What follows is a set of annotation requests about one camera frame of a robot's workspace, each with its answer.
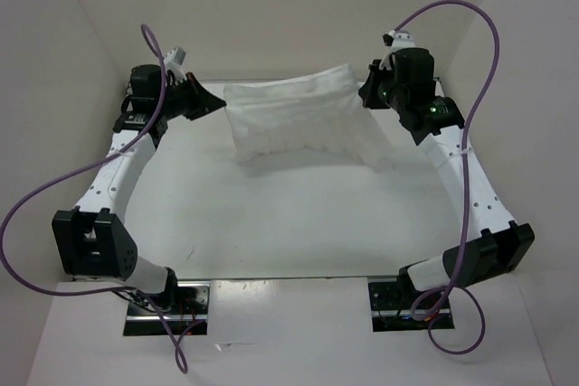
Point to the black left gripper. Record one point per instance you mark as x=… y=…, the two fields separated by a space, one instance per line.
x=203 y=101

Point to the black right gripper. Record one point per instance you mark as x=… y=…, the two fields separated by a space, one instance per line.
x=368 y=89

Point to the white pleated skirt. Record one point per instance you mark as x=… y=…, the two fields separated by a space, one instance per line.
x=321 y=111

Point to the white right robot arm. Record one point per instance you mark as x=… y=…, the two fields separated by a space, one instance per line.
x=492 y=243

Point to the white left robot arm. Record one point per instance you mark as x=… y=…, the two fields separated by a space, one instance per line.
x=91 y=237

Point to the aluminium table edge rail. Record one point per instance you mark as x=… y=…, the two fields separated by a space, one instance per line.
x=283 y=179

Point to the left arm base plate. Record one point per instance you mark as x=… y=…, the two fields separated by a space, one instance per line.
x=188 y=315

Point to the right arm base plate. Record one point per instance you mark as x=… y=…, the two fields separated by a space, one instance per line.
x=391 y=311

